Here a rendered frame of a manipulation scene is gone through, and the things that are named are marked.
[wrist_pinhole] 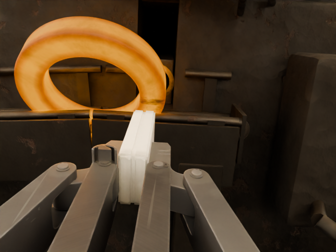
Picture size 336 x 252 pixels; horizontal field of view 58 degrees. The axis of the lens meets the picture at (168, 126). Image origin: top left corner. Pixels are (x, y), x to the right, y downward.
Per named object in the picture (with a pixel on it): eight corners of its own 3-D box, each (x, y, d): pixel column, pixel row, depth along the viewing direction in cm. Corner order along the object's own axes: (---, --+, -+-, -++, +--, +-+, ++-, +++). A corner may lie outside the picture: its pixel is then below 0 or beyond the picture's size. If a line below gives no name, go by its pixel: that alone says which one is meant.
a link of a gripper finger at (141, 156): (132, 155, 15) (147, 156, 15) (144, 110, 21) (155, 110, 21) (132, 205, 16) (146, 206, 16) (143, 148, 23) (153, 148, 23)
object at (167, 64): (149, 78, 81) (150, 49, 79) (172, 79, 81) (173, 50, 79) (137, 102, 52) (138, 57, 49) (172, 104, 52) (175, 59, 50)
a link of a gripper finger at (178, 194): (143, 187, 14) (209, 191, 14) (151, 141, 18) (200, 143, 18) (142, 214, 14) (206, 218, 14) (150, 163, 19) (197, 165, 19)
